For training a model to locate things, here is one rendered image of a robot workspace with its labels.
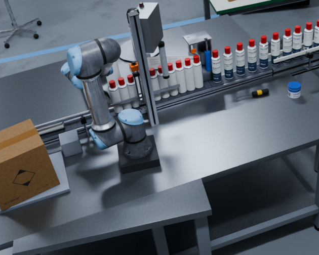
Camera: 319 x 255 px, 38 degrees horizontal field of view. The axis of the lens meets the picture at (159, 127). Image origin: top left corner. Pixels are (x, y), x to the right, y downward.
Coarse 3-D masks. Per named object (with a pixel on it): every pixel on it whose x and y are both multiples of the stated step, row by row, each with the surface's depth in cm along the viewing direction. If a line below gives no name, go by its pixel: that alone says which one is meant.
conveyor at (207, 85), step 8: (248, 72) 276; (256, 72) 274; (208, 80) 275; (224, 80) 273; (232, 80) 272; (208, 88) 269; (176, 96) 267; (112, 112) 264; (72, 120) 264; (88, 120) 262; (72, 128) 258; (40, 136) 257; (48, 136) 256
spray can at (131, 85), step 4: (128, 76) 253; (132, 76) 253; (128, 80) 254; (132, 80) 254; (128, 84) 255; (132, 84) 254; (128, 88) 257; (132, 88) 255; (132, 92) 257; (136, 92) 258; (132, 96) 259; (136, 96) 259; (136, 100) 261; (132, 104) 263; (136, 104) 263
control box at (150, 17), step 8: (144, 8) 225; (152, 8) 224; (144, 16) 219; (152, 16) 222; (160, 16) 233; (144, 24) 219; (152, 24) 223; (160, 24) 234; (144, 32) 222; (152, 32) 224; (160, 32) 235; (144, 40) 225; (152, 40) 225; (160, 40) 236; (152, 48) 227
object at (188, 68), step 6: (186, 60) 257; (186, 66) 259; (192, 66) 260; (186, 72) 261; (192, 72) 262; (186, 78) 264; (192, 78) 264; (186, 84) 268; (192, 84) 266; (192, 90) 269
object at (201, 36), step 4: (196, 32) 268; (200, 32) 267; (204, 32) 266; (184, 36) 266; (188, 36) 265; (192, 36) 265; (196, 36) 264; (200, 36) 263; (204, 36) 263; (208, 36) 262; (188, 40) 262; (192, 40) 261; (196, 40) 260; (200, 40) 260; (204, 40) 260; (188, 44) 259; (192, 44) 259
